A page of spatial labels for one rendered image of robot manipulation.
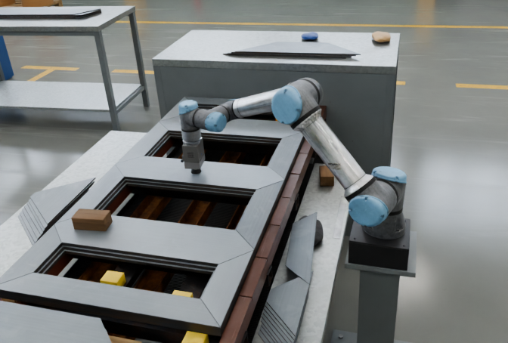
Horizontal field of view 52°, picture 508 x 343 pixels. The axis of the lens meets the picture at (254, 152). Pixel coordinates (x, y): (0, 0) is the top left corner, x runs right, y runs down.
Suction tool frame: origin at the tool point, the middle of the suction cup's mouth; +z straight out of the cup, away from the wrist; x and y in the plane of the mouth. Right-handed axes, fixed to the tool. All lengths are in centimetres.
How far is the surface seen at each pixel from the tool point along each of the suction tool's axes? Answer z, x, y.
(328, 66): -20, 50, -76
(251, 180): -1.2, 23.9, 5.3
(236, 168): -1.2, 16.5, -3.3
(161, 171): -1.3, -14.7, 0.8
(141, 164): -1.3, -25.2, -4.3
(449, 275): 84, 115, -46
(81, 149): 84, -155, -172
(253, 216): -1.1, 29.0, 29.6
